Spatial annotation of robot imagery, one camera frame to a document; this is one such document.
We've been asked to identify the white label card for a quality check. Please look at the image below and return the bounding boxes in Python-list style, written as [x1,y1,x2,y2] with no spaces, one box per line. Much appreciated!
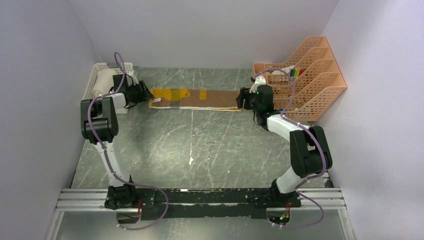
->
[271,67,293,75]

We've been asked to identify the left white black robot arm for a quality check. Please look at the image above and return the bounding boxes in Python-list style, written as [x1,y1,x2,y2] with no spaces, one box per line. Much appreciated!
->
[80,69,153,210]

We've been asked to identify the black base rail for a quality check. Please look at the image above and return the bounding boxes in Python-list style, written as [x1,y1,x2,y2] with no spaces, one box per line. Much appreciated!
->
[104,187,302,220]

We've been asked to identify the coloured marker pens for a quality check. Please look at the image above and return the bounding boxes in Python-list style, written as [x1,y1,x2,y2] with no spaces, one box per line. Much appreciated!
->
[290,68,306,78]

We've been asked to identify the white plastic basket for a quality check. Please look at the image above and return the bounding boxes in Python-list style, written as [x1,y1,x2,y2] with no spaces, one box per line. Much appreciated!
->
[82,62,139,114]

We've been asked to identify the orange file organizer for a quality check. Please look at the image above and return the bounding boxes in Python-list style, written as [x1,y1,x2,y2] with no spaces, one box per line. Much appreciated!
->
[251,36,347,122]

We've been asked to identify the brown yellow towel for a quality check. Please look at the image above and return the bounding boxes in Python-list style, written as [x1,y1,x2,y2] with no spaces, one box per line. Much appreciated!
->
[148,88,242,112]

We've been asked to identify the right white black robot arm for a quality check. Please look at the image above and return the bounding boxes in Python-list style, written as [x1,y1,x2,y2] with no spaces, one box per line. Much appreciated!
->
[236,85,333,207]

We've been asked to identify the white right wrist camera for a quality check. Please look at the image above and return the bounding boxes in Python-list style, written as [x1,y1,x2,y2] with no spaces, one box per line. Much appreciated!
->
[249,75,267,93]

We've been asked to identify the cream white towel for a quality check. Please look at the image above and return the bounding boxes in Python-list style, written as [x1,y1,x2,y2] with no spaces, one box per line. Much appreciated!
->
[92,68,117,98]

